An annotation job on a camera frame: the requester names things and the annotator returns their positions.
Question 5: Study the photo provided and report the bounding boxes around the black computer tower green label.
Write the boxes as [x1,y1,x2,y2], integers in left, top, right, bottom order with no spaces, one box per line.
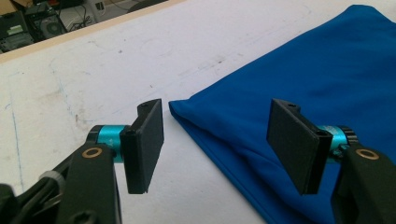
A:
[0,10,35,54]

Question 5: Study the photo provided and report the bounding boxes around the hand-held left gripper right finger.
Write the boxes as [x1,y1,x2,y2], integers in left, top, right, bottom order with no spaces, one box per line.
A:
[266,98,358,196]

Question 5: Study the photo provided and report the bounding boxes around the black computer tower round fan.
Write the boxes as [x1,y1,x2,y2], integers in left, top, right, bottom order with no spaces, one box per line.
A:
[24,1,68,43]

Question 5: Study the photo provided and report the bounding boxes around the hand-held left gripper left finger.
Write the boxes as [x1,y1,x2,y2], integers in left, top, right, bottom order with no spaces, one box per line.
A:
[87,98,165,195]

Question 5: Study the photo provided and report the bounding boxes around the white table mat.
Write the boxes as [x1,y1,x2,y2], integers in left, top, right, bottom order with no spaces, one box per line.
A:
[0,0,396,224]

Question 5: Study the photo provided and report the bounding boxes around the blue t-shirt white print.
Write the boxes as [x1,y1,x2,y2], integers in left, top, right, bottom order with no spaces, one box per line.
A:
[168,4,396,224]

